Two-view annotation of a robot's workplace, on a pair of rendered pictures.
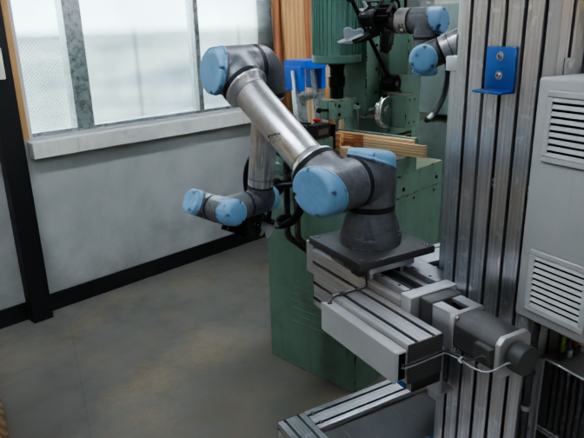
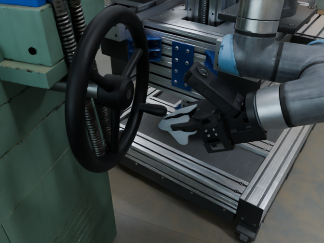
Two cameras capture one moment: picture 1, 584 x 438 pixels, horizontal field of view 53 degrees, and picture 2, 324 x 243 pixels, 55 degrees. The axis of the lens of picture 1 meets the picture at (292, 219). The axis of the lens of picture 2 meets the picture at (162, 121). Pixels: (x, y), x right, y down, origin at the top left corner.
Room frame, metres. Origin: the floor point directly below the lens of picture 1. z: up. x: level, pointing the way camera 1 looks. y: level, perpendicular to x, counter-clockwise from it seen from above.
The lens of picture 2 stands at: (2.04, 0.53, 1.09)
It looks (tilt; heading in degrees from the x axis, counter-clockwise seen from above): 36 degrees down; 245
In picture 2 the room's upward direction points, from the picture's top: straight up
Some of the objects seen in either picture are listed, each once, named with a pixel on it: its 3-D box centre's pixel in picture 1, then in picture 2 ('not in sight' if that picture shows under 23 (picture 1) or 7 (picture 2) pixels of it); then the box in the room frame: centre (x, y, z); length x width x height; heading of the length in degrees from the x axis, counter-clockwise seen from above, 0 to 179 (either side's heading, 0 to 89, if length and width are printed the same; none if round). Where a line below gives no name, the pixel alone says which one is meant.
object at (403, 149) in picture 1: (348, 141); not in sight; (2.13, -0.21, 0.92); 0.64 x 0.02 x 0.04; 47
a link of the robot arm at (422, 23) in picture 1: (428, 21); not in sight; (1.80, -0.41, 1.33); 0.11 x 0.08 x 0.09; 47
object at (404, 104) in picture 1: (401, 109); not in sight; (2.19, -0.41, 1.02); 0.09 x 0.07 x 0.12; 47
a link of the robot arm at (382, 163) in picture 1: (369, 175); not in sight; (1.36, -0.19, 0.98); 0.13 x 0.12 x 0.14; 133
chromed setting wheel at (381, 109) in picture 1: (385, 110); not in sight; (2.17, -0.35, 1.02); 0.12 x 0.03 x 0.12; 137
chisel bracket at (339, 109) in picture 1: (340, 109); not in sight; (2.18, -0.19, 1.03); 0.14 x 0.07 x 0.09; 137
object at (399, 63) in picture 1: (406, 52); not in sight; (2.22, -0.43, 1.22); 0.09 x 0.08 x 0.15; 137
